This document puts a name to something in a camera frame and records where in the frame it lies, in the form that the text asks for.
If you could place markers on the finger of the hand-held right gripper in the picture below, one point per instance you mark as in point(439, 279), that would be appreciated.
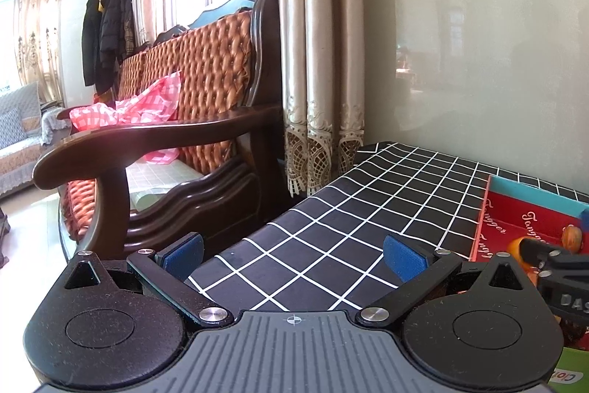
point(552, 254)

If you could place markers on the black coat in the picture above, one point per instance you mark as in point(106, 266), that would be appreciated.
point(108, 34)

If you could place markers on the pink checked cloth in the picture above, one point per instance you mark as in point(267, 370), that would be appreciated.
point(138, 103)

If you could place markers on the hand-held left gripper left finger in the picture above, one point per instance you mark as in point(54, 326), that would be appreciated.
point(186, 255)

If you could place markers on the round brown fruit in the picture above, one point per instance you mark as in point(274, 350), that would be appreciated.
point(572, 235)

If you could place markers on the beige lace curtain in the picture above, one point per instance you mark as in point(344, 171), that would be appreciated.
point(317, 52)

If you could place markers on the pale green checked seat mat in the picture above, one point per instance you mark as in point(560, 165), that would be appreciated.
point(156, 183)

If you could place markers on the black white checked tablecloth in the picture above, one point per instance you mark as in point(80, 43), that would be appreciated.
point(368, 213)

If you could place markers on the orange tangerine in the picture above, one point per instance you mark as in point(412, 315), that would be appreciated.
point(517, 248)

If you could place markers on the red cardboard box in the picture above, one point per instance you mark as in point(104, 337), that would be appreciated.
point(515, 213)

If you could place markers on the wooden sofa with orange cushion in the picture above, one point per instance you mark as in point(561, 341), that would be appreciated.
point(207, 75)

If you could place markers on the white cabinet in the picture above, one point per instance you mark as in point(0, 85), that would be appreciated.
point(73, 47)

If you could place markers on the grey covered sofa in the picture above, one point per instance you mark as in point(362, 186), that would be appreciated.
point(23, 135)

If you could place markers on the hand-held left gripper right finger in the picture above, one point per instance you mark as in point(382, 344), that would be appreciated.
point(402, 257)

